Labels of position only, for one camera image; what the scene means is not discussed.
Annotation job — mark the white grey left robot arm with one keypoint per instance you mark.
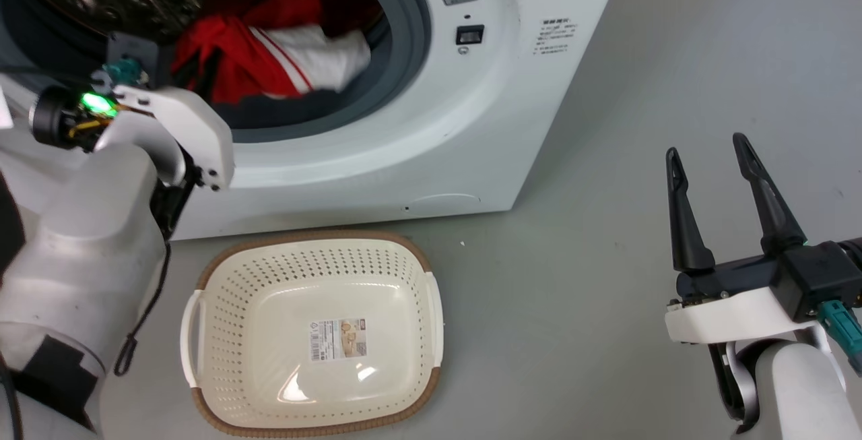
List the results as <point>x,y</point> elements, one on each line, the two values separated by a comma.
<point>81,258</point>

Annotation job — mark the cream perforated laundry basket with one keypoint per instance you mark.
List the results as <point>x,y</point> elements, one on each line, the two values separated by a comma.
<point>269,278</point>

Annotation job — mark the white front-load washing machine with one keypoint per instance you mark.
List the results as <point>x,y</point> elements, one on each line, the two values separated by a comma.
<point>471,123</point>

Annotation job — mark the paper product label sticker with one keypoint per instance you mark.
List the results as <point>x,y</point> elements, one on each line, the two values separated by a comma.
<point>338,339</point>

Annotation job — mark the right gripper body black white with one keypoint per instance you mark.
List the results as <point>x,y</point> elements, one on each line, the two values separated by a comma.
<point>747,292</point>

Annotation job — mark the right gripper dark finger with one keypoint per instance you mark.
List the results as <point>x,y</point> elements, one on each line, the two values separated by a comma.
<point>687,231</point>
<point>771,211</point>

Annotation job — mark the dark wrist camera box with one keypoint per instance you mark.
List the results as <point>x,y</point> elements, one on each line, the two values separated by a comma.
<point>145,56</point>

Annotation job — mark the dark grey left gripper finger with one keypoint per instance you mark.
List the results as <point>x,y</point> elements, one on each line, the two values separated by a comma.
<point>176,204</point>

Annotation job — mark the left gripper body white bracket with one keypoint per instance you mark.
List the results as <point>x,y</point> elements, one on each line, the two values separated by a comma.
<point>192,130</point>

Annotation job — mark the black door latch socket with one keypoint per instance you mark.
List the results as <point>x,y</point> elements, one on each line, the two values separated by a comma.
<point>470,35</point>

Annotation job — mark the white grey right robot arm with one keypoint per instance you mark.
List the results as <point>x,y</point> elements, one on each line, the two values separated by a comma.
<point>794,393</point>

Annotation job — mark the grey rubber door gasket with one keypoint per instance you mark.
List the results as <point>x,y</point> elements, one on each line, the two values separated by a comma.
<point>406,56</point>

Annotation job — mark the red and white jacket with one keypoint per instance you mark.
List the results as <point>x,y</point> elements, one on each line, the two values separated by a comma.
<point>222,56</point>

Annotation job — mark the printed warning label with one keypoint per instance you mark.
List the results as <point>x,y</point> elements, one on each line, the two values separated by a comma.
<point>556,36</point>

